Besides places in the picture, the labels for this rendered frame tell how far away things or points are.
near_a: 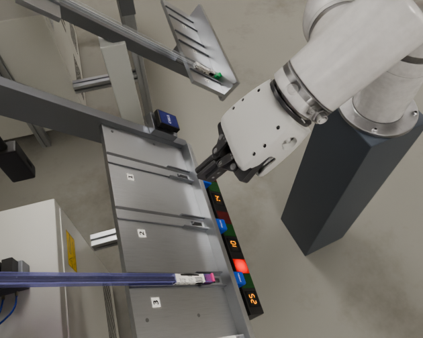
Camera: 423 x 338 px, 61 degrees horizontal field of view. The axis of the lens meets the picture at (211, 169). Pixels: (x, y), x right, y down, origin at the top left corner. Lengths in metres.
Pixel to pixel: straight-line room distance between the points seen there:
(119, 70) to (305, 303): 1.01
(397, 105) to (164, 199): 0.55
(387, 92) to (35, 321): 0.85
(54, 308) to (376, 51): 0.70
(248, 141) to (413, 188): 1.38
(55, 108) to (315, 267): 1.12
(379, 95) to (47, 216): 0.78
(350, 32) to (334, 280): 1.16
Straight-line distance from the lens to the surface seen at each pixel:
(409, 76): 0.85
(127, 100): 1.04
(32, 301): 0.83
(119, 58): 0.95
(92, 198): 1.63
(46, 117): 0.68
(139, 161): 0.68
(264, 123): 0.46
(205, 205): 0.70
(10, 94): 0.65
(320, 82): 0.43
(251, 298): 0.72
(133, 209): 0.60
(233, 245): 0.75
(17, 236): 0.90
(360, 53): 0.43
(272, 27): 2.40
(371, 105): 0.91
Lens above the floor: 1.35
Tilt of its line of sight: 56 degrees down
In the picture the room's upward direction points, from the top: straight up
